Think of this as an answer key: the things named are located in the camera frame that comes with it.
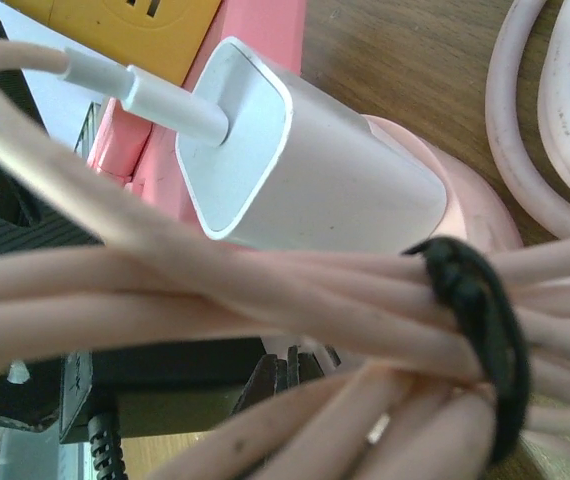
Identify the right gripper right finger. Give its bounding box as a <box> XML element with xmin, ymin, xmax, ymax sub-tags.
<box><xmin>232</xmin><ymin>345</ymin><xmax>341</xmax><ymax>413</ymax></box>

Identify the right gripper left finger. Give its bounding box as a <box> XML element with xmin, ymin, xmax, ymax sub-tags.
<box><xmin>0</xmin><ymin>20</ymin><xmax>100</xmax><ymax>254</ymax></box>

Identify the pink usb cable bundle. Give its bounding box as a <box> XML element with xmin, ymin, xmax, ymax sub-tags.
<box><xmin>0</xmin><ymin>0</ymin><xmax>570</xmax><ymax>480</ymax></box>

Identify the white usb charger plug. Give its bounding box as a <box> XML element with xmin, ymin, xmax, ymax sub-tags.
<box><xmin>176</xmin><ymin>37</ymin><xmax>447</xmax><ymax>253</ymax></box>

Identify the round pink power strip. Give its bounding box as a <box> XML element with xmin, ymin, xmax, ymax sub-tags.
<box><xmin>224</xmin><ymin>113</ymin><xmax>526</xmax><ymax>261</ymax></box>

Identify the pink triangular power socket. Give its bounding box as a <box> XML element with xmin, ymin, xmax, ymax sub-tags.
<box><xmin>87</xmin><ymin>1</ymin><xmax>306</xmax><ymax>224</ymax></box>

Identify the yellow cube socket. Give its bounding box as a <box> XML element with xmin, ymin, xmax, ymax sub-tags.
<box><xmin>6</xmin><ymin>0</ymin><xmax>220</xmax><ymax>85</ymax></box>

